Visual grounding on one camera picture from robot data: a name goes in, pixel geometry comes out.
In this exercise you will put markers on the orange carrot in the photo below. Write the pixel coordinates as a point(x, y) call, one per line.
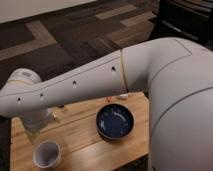
point(108, 98)

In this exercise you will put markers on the white ceramic cup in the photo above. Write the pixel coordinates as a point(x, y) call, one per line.
point(47, 155)

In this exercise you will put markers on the white small box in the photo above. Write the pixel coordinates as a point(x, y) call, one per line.
point(123, 96)

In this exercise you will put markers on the black furniture unit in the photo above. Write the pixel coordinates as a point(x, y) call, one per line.
point(189, 19)

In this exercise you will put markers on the dark blue bowl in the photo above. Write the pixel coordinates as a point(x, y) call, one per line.
point(114, 121)

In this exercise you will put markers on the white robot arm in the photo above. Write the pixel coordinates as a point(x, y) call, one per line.
point(176, 73)

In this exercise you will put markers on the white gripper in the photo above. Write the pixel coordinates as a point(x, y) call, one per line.
point(35, 121)

